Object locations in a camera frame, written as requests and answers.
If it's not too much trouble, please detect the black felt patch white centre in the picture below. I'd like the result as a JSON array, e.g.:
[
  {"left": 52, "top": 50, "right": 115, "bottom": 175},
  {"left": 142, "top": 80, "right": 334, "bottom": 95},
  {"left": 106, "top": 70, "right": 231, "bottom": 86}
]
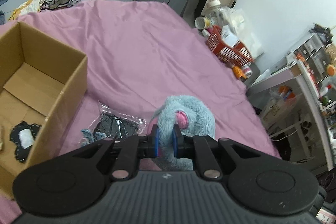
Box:
[{"left": 10, "top": 121, "right": 42, "bottom": 163}]

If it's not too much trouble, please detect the grey fluffy plush toy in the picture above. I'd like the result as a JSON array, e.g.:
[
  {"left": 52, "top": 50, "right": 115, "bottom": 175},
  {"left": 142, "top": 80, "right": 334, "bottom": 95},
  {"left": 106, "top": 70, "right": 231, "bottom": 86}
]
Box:
[{"left": 147, "top": 95, "right": 215, "bottom": 171}]

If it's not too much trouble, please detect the yellow white clothing pile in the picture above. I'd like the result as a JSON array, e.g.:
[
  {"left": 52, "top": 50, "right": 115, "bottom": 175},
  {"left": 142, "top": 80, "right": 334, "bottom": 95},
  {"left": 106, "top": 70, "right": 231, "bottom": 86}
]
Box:
[{"left": 7, "top": 0, "right": 45, "bottom": 22}]

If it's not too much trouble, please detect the pink bed sheet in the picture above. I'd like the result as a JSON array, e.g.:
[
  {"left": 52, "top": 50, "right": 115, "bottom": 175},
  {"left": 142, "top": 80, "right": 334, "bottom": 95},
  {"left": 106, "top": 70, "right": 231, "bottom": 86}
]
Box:
[{"left": 0, "top": 0, "right": 281, "bottom": 214}]

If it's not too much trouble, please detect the open cardboard box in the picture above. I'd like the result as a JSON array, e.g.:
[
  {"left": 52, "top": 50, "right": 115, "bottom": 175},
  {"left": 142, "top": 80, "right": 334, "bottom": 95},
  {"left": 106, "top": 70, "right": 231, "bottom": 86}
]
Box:
[{"left": 1, "top": 22, "right": 88, "bottom": 200}]

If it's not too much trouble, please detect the orange bottle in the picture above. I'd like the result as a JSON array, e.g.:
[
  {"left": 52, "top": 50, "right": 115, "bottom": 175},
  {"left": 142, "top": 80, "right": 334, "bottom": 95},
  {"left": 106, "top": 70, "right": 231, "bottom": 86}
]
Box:
[{"left": 231, "top": 65, "right": 247, "bottom": 81}]

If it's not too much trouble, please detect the white desk shelf unit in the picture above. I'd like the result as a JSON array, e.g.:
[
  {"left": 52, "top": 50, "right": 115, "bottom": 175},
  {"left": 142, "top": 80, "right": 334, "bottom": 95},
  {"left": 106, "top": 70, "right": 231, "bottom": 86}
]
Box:
[{"left": 247, "top": 32, "right": 335, "bottom": 175}]

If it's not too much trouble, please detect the red plastic basket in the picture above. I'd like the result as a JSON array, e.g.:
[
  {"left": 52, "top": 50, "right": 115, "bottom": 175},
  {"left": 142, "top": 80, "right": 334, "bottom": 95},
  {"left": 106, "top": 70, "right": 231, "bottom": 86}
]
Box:
[{"left": 206, "top": 26, "right": 253, "bottom": 67}]

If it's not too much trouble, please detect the clear plastic jar white lid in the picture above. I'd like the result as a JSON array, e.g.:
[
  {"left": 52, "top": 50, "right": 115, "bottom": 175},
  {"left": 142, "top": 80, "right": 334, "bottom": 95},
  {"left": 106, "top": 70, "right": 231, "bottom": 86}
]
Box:
[{"left": 205, "top": 0, "right": 228, "bottom": 28}]

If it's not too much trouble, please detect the black item in plastic bag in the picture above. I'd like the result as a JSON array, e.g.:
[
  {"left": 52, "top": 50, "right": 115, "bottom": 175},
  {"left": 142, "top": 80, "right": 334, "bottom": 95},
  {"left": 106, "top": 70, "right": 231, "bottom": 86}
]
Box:
[{"left": 91, "top": 102, "right": 146, "bottom": 141}]

